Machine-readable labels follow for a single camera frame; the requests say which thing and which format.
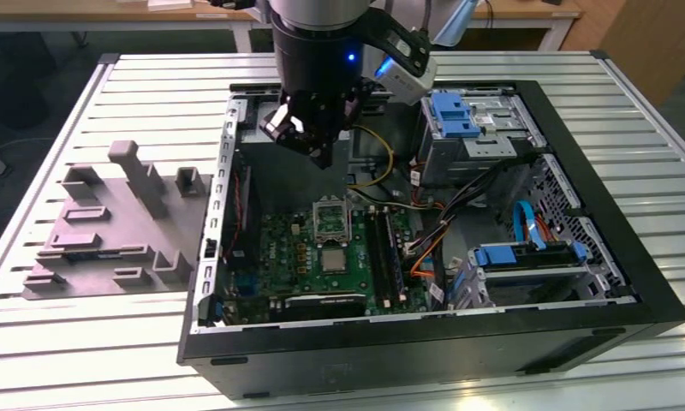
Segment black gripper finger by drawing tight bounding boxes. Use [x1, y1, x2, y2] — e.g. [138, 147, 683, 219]
[259, 92, 329, 170]
[323, 80, 377, 170]

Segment metal socket cover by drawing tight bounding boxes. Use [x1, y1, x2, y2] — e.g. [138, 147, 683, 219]
[312, 195, 355, 246]

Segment silver CPU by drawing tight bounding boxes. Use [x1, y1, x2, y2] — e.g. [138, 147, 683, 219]
[321, 249, 349, 272]

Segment CPU socket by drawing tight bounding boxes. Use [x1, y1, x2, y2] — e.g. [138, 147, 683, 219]
[315, 246, 353, 277]

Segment grey power supply unit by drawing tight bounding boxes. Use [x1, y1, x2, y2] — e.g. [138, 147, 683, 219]
[236, 100, 353, 215]

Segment blue drive bay latch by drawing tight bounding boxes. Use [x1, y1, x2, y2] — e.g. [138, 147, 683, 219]
[431, 92, 481, 139]

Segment grey metal drive cage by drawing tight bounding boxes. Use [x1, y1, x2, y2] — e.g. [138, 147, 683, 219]
[419, 92, 549, 186]

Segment black RAM slot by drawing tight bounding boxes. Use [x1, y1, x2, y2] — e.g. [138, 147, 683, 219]
[387, 205, 411, 304]
[365, 205, 388, 308]
[371, 205, 395, 307]
[380, 205, 404, 306]

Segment green motherboard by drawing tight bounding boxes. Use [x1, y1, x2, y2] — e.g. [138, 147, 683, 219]
[216, 205, 435, 322]

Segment grey parts rack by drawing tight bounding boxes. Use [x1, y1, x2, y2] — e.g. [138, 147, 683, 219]
[20, 140, 216, 301]

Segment wooden desk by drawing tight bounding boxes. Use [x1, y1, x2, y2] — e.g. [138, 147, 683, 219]
[78, 0, 585, 53]

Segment black graphics card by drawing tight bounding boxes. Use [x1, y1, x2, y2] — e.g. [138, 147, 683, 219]
[283, 293, 367, 320]

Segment blue disk carrier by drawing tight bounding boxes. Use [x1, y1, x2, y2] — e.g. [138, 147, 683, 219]
[473, 241, 591, 270]

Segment blue card retention latch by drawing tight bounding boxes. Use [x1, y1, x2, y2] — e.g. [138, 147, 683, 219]
[197, 297, 226, 327]

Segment wooden cabinet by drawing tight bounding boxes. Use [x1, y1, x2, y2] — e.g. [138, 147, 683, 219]
[561, 0, 685, 108]

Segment black PC case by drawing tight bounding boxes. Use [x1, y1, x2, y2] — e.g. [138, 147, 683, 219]
[174, 79, 685, 402]

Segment yellow wire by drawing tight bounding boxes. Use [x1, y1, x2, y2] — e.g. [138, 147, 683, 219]
[351, 124, 395, 188]

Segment red twisted fan wire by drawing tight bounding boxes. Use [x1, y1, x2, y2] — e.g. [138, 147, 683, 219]
[222, 170, 247, 262]

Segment black camera cable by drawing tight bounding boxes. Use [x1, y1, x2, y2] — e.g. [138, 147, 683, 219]
[419, 0, 436, 42]

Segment black white wire bundle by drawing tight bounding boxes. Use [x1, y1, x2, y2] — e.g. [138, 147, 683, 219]
[348, 188, 443, 211]

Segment black cable bundle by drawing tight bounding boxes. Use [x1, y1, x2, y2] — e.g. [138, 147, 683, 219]
[408, 153, 541, 258]

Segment orange wires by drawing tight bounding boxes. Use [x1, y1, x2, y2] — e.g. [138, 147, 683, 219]
[409, 252, 436, 283]

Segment light blue data cable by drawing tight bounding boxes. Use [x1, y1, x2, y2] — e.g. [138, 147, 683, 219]
[513, 200, 549, 252]

